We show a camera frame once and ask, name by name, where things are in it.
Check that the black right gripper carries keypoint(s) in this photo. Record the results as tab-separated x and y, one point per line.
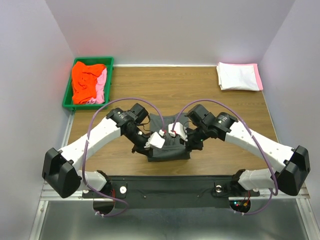
189	145

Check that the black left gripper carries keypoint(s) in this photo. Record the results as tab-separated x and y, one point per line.
141	149

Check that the grey t shirt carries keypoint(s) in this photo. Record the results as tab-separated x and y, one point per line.
172	149

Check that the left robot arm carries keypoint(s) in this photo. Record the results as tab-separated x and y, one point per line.
62	169

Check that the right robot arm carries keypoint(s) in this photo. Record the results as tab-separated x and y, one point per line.
287	169

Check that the pink t shirt in bin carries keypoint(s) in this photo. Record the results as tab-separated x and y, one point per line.
99	88

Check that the green plastic bin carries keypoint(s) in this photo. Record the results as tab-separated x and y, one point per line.
108	61

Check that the white folded t shirt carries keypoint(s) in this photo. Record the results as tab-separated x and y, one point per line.
236	77

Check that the orange t shirt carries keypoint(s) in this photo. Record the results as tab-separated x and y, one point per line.
84	80

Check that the pink folded t shirt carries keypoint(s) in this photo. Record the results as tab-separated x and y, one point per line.
258	77

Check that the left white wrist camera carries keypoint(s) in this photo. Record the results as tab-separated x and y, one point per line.
156	140

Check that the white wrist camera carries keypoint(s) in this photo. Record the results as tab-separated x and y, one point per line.
178	133
156	140

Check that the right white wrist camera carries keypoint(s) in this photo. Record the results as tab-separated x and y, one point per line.
178	133

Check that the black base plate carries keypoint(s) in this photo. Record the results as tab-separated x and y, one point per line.
190	191

